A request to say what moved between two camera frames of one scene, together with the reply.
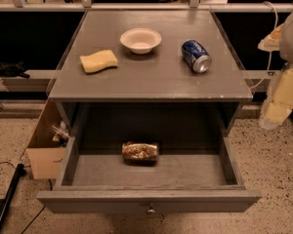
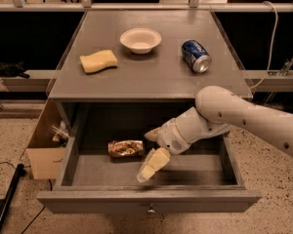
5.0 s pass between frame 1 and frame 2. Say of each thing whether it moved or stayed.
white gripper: moved
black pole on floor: stayed
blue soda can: stayed
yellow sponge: stayed
